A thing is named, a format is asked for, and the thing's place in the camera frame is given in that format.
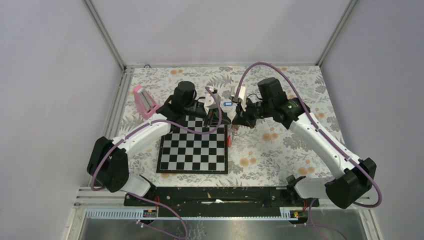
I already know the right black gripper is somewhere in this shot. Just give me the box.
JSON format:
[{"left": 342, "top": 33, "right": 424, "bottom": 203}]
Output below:
[{"left": 231, "top": 96, "right": 273, "bottom": 129}]

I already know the keyring with red fob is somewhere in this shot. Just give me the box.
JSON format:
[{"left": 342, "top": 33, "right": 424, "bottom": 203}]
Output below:
[{"left": 227, "top": 127, "right": 233, "bottom": 148}]

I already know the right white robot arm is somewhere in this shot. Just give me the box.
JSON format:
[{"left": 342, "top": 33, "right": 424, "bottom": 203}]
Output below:
[{"left": 230, "top": 77, "right": 377, "bottom": 209}]

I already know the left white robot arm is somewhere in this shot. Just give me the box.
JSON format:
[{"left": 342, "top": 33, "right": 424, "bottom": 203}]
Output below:
[{"left": 87, "top": 81, "right": 231, "bottom": 206}]

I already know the floral table mat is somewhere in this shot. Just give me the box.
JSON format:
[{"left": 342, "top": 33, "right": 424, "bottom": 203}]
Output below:
[{"left": 129, "top": 65, "right": 343, "bottom": 187}]

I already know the black white chessboard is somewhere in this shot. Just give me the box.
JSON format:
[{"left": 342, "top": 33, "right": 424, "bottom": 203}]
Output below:
[{"left": 156, "top": 124, "right": 228, "bottom": 174}]

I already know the pink metronome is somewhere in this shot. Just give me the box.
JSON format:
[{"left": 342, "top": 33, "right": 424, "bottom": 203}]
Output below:
[{"left": 133, "top": 85, "right": 160, "bottom": 120}]

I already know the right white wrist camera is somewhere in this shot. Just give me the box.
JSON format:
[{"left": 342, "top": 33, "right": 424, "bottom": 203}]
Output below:
[{"left": 229, "top": 86, "right": 247, "bottom": 107}]

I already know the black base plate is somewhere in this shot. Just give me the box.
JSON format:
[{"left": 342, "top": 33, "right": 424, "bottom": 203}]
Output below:
[{"left": 123, "top": 186, "right": 320, "bottom": 218}]

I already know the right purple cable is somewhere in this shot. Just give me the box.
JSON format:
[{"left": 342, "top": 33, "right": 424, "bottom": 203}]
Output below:
[{"left": 237, "top": 61, "right": 383, "bottom": 240}]

